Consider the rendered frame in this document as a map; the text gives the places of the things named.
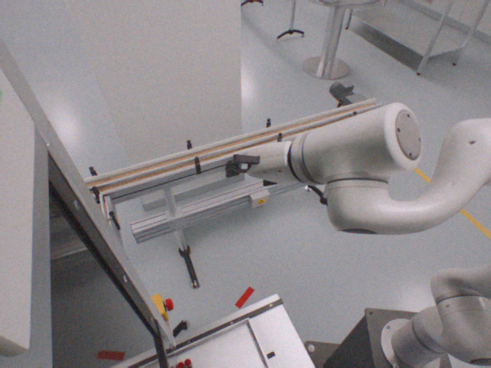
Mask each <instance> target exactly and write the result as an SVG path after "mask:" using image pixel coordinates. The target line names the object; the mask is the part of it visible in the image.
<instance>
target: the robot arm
mask: <svg viewBox="0 0 491 368"><path fill-rule="evenodd" d="M422 151H423V141H422V135H421V132H420V127H419V124H418V122H417V119H416V117H415V116H414V114H413V113H412V111H411V110H410V109H409V108H408V107H407V106H405V105H404V104H402V103H391V104H388V105H386V106H383V107H379V108H377V109H374V110H370V111H368V112H365V113H361V114H358V115H356V116H353V117H350V118H347V119H345V120H341V121H338V122H336V123H332V124H329V125H327V126H323V127H320V128H318V129H315V130H312V131H309V132H307V133H303V134H300V135H299V136H297V137H296V138H295V140H294V141H293V142H292V141H285V142H279V143H271V144H267V145H264V146H259V147H256V148H253V149H250V150H249V151H248V156H247V155H239V154H233V156H232V160H230V161H228V162H227V164H226V168H225V171H226V178H230V177H233V176H239V174H240V173H247V174H248V175H249V176H252V177H255V178H258V179H263V185H264V186H273V185H278V183H279V184H292V183H298V182H302V183H304V184H307V185H309V186H317V185H320V186H322V185H324V184H328V218H329V222H330V223H331V225H332V226H333V227H334V228H336V229H337V230H339V231H342V232H348V233H355V234H367V235H408V234H413V233H418V232H423V231H426V230H428V229H431V228H433V227H436V226H438V225H440V224H441V223H443V222H445V221H447V220H448V219H450V218H452V217H453V216H455V214H457V213H458V212H459V211H460V210H462V209H463V208H464V207H465V206H466V205H467V204H468V203H469V202H470V201H471V199H472V198H473V197H474V196H475V195H476V194H477V193H478V191H480V189H481V188H482V187H483V186H491V119H490V118H486V119H471V120H464V121H462V122H459V123H457V124H455V125H454V126H452V127H451V128H450V129H449V131H448V132H447V134H446V136H445V138H444V140H443V144H442V147H441V151H440V155H439V159H438V161H437V166H436V169H435V172H434V174H433V177H432V179H431V181H430V183H429V185H428V186H427V187H426V188H425V190H424V191H423V192H422V193H421V194H420V195H419V196H418V197H416V198H415V199H412V200H409V201H396V200H393V199H392V198H391V197H390V196H389V191H388V181H389V178H390V176H392V175H393V174H395V173H405V172H409V171H411V170H413V169H415V168H416V167H417V165H418V164H419V162H420V159H421V156H422ZM242 163H245V164H248V165H247V169H242ZM253 165H254V166H253ZM430 288H431V292H432V295H433V299H434V301H435V304H436V306H431V307H426V308H424V309H423V310H421V311H420V312H419V313H418V314H416V315H415V316H414V317H412V318H411V319H410V320H405V319H396V320H392V321H390V322H389V323H388V324H386V326H385V327H384V328H383V330H382V331H381V349H382V352H383V354H384V356H385V358H386V360H387V362H388V363H389V364H390V365H391V366H392V367H393V368H439V366H440V357H441V356H443V355H445V354H446V353H448V354H449V355H451V356H452V357H455V358H456V359H458V360H460V361H462V362H464V363H468V364H471V365H474V366H491V303H490V301H489V300H491V261H490V262H488V263H486V264H483V265H481V266H478V267H475V268H443V269H440V270H439V271H437V272H436V273H434V275H433V277H432V278H431V281H430Z"/></svg>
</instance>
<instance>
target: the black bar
mask: <svg viewBox="0 0 491 368"><path fill-rule="evenodd" d="M282 304H283V301H282V299H281V298H280V299H278V300H276V301H273V302H272V303H269V304H267V305H265V306H262V307H260V308H258V309H256V310H253V311H251V312H249V313H247V314H244V315H242V316H241V317H237V318H236V319H234V320H231V321H229V322H227V323H224V324H222V325H220V326H218V327H215V328H213V329H211V330H208V331H206V332H205V333H202V334H200V335H198V336H196V337H193V338H191V339H189V340H186V341H184V342H182V343H179V344H177V345H176V350H178V349H180V348H183V347H185V346H187V345H189V344H191V343H194V342H196V341H198V340H201V339H203V338H204V337H208V336H209V335H211V334H214V333H216V332H218V331H220V330H222V329H225V328H227V327H229V326H231V325H233V324H236V323H238V322H240V321H242V320H245V319H246V318H249V319H251V318H254V317H256V316H258V315H260V314H263V313H265V312H266V311H270V310H271V309H273V308H275V307H278V306H280V305H282Z"/></svg>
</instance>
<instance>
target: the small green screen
mask: <svg viewBox="0 0 491 368"><path fill-rule="evenodd" d="M34 150H35V122H34V121H33V119H32V118H31V116H30V115H29V113H28V111H27V110H26V109H25V106H24V105H23V103H22V102H21V100H20V99H19V97H18V95H17V94H16V93H15V91H14V89H13V87H12V86H11V85H10V83H9V81H8V79H7V77H6V76H5V75H4V73H3V71H2V69H1V68H0V354H1V355H2V356H5V357H15V356H17V355H19V354H21V353H24V352H25V351H26V350H28V348H29V346H30V326H31V256H32V221H33V185H34Z"/></svg>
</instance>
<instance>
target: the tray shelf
mask: <svg viewBox="0 0 491 368"><path fill-rule="evenodd" d="M278 299H279V297H278V295H277V294H274V295H272V296H270V297H267V298H265V299H263V300H261V301H258V302H256V303H254V304H251V305H249V306H248V307H244V308H243V309H241V310H238V311H236V312H234V313H232V314H229V315H227V316H225V317H222V318H220V319H218V320H215V321H213V322H211V323H209V324H207V325H204V326H202V327H200V328H197V329H195V330H193V331H190V332H189V333H186V334H184V335H182V336H180V337H177V338H175V339H174V341H175V344H176V345H177V344H179V343H182V342H184V341H186V340H189V339H191V338H193V337H196V336H198V335H200V334H202V333H205V332H206V331H208V330H211V329H213V328H215V327H218V326H220V325H222V324H224V323H227V322H229V321H231V320H234V319H236V318H237V317H241V316H242V315H244V314H247V313H249V312H251V311H253V310H256V309H258V308H260V307H262V306H265V305H267V304H269V303H272V302H273V301H276V300H278ZM250 321H251V324H252V326H253V329H254V331H255V334H256V336H257V337H258V340H259V342H260V345H261V347H262V350H263V352H264V354H265V357H266V359H267V361H268V363H269V366H270V368H315V366H314V364H313V362H312V361H311V359H310V357H309V355H308V353H307V351H306V349H305V347H304V345H303V343H302V341H301V339H300V337H299V335H298V333H297V332H296V330H295V328H294V326H293V324H292V322H291V320H290V318H289V316H288V314H287V312H286V310H285V308H284V306H283V304H282V305H280V306H278V307H275V308H273V309H271V310H268V311H266V312H265V313H263V314H260V315H258V316H256V317H254V318H251V319H250ZM272 351H274V352H275V355H276V356H274V357H273V358H271V359H269V360H268V358H267V356H266V354H268V353H271V352H272Z"/></svg>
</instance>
